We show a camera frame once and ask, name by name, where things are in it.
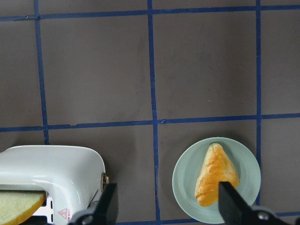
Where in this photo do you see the toast bread slice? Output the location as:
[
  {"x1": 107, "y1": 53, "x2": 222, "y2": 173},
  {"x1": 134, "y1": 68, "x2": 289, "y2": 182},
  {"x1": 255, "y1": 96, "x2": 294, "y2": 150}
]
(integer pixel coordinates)
[{"x1": 0, "y1": 190, "x2": 46, "y2": 225}]

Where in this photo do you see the white toaster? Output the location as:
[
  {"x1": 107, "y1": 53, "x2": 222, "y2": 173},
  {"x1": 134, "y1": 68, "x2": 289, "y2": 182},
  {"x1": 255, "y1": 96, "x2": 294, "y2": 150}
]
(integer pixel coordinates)
[{"x1": 0, "y1": 145, "x2": 109, "y2": 225}]

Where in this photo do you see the green plate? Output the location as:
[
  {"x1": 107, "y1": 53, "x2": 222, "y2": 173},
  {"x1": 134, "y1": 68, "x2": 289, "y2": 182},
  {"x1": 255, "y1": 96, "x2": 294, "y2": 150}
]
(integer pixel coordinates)
[{"x1": 172, "y1": 137, "x2": 261, "y2": 224}]

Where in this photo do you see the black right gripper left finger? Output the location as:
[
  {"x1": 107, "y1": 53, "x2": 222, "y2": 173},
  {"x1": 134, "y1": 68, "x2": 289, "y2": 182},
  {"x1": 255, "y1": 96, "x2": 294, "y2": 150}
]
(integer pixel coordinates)
[{"x1": 68, "y1": 183, "x2": 117, "y2": 225}]

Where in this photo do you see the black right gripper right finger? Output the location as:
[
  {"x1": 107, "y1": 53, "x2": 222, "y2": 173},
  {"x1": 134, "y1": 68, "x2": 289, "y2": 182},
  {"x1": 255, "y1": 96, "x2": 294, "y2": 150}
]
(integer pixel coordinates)
[{"x1": 218, "y1": 181, "x2": 286, "y2": 225}]

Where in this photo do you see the triangular yellow pastry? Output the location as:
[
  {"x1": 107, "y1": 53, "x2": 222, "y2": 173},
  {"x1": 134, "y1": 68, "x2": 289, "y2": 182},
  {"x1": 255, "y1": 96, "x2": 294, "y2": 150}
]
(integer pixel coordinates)
[{"x1": 195, "y1": 142, "x2": 240, "y2": 207}]

